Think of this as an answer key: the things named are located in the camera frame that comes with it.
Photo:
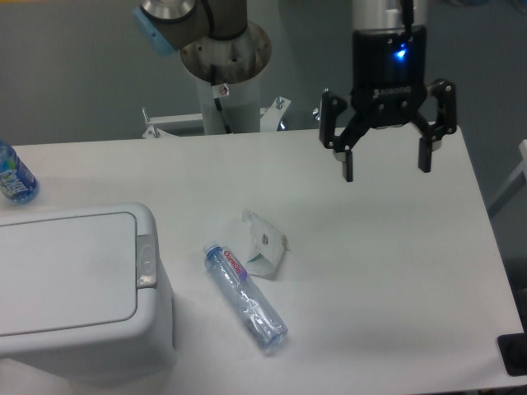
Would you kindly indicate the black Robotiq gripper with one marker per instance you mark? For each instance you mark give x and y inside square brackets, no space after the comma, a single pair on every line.
[388,89]

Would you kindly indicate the white push-lid trash can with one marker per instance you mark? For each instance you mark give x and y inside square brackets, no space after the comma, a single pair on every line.
[84,293]

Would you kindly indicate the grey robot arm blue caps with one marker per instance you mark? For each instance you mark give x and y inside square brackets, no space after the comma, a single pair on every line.
[170,25]

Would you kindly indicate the crumpled white paper carton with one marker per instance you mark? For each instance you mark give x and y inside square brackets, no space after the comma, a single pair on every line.
[269,245]

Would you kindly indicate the clear empty plastic water bottle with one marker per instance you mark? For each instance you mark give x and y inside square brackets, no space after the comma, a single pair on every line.
[254,310]

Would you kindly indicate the black object at table corner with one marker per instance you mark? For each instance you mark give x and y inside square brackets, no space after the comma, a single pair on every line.
[513,353]

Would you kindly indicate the blue labelled water bottle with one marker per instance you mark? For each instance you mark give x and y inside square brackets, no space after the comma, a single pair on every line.
[18,184]

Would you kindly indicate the white frame at right edge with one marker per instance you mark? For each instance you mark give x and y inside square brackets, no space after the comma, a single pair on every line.
[513,183]

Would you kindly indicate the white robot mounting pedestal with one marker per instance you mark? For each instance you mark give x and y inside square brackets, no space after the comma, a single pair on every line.
[227,76]

